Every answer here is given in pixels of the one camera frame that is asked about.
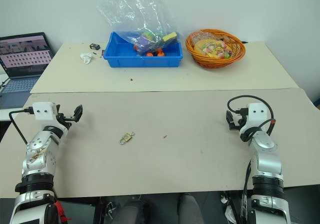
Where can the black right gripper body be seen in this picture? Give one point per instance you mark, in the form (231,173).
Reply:
(236,127)

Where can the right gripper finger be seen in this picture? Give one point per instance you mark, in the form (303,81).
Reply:
(230,120)
(242,120)

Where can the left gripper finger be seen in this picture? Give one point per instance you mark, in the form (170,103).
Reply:
(58,109)
(78,113)

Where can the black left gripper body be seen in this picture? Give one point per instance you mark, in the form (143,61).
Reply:
(65,121)

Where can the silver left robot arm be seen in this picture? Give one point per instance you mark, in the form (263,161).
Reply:
(37,146)

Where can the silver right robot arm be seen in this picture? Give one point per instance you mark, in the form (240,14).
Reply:
(266,144)

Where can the beige table cover sheet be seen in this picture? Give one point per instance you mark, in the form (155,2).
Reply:
(160,164)
(225,76)

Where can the brass padlock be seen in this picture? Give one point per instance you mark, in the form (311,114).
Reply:
(125,139)

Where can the crumpled white paper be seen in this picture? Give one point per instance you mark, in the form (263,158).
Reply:
(86,58)

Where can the orange woven basket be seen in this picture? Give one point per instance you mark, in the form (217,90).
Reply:
(215,62)

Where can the open laptop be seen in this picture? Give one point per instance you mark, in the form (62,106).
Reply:
(25,57)

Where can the small black box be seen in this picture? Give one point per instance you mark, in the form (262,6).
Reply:
(94,46)

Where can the blue plastic bin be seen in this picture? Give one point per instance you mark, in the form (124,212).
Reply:
(120,57)

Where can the bagged toy food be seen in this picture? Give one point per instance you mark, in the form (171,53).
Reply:
(212,47)

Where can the black pen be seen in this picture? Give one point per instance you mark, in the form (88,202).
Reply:
(244,42)

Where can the orange toy fruit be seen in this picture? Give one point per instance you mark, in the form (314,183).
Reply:
(149,54)
(160,53)

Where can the dark rounded shape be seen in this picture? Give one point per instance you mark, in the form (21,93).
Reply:
(190,209)
(133,212)

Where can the purple toy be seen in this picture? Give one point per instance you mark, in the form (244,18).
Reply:
(145,43)

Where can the yellow toy block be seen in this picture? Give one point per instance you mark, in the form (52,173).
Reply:
(170,37)

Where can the clear plastic bag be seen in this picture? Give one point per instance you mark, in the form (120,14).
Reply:
(130,9)

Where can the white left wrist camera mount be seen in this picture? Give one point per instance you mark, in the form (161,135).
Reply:
(44,111)

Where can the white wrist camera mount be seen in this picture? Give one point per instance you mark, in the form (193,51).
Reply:
(44,111)
(257,114)

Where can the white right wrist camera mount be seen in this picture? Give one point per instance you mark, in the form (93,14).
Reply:
(257,114)

